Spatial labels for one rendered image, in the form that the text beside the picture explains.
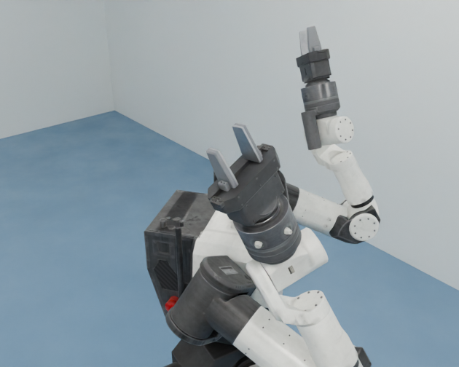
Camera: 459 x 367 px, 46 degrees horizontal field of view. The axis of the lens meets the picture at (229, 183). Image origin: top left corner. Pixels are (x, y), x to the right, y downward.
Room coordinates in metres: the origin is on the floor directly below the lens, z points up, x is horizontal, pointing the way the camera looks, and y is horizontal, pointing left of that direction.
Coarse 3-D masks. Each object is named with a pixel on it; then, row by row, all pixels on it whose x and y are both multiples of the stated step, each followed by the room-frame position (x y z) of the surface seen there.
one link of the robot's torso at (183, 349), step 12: (180, 348) 1.00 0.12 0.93; (192, 348) 0.98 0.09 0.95; (204, 348) 0.96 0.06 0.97; (216, 348) 0.96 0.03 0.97; (228, 348) 0.96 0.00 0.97; (180, 360) 0.97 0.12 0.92; (192, 360) 0.95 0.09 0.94; (204, 360) 0.94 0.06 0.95; (216, 360) 0.93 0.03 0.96; (228, 360) 0.94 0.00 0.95
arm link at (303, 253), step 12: (300, 240) 0.68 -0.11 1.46; (312, 240) 0.71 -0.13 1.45; (252, 252) 0.66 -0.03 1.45; (264, 252) 0.65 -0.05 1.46; (276, 252) 0.65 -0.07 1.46; (288, 252) 0.66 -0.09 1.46; (300, 252) 0.68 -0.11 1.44; (312, 252) 0.69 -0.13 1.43; (324, 252) 0.70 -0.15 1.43; (264, 264) 0.68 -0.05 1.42; (276, 264) 0.67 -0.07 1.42; (288, 264) 0.67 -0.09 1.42; (300, 264) 0.68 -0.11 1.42; (312, 264) 0.69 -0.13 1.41; (276, 276) 0.67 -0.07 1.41; (288, 276) 0.67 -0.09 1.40; (300, 276) 0.68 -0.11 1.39; (276, 288) 0.67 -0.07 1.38
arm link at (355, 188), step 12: (348, 168) 1.23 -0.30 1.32; (348, 180) 1.23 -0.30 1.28; (360, 180) 1.23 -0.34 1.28; (348, 192) 1.23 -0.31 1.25; (360, 192) 1.22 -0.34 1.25; (372, 192) 1.24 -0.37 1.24; (348, 204) 1.26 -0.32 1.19; (360, 204) 1.22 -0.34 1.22; (372, 204) 1.22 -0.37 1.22; (348, 216) 1.21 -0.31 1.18
